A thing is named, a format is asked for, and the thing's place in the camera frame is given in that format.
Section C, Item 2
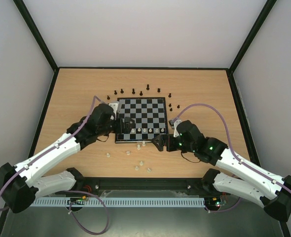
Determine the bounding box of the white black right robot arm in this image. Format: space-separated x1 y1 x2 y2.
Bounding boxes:
152 120 291 222

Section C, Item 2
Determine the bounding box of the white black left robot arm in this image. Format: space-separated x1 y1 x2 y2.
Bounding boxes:
0 102 135 213

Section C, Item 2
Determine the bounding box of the black white chessboard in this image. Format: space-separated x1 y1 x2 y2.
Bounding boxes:
115 97 168 143

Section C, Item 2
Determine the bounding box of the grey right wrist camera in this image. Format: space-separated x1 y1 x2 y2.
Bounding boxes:
169 119 182 129

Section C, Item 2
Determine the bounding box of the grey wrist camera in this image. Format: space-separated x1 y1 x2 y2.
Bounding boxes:
169 119 182 129
109 101 120 114

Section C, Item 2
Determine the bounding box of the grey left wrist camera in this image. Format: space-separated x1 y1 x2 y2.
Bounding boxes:
109 101 120 114

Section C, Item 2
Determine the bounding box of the black front frame rail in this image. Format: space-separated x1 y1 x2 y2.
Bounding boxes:
13 176 274 196

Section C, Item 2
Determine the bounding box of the white slotted cable duct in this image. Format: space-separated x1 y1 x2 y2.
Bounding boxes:
31 197 205 208

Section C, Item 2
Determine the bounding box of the black rear left frame post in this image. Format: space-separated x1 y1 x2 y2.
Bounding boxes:
13 0 59 72

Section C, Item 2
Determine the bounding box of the black frame post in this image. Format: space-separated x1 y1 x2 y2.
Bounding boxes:
229 0 277 74
13 0 59 72

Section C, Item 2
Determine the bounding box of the black rear right frame post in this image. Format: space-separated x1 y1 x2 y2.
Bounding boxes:
229 0 277 74

